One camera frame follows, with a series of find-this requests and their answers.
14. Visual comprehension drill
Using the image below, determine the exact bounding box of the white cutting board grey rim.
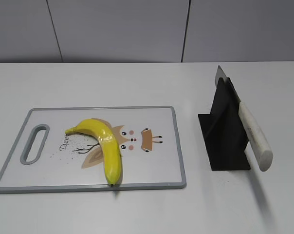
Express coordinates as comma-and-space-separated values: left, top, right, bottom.
0, 106, 186, 194

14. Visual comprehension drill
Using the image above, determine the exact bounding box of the yellow plastic banana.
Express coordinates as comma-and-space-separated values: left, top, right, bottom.
65, 118, 122, 186

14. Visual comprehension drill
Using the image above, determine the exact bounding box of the knife with white handle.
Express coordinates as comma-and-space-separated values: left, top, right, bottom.
215, 66, 273, 172

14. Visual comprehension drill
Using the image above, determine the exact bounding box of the black knife stand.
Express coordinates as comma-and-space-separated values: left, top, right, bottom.
198, 78, 251, 171

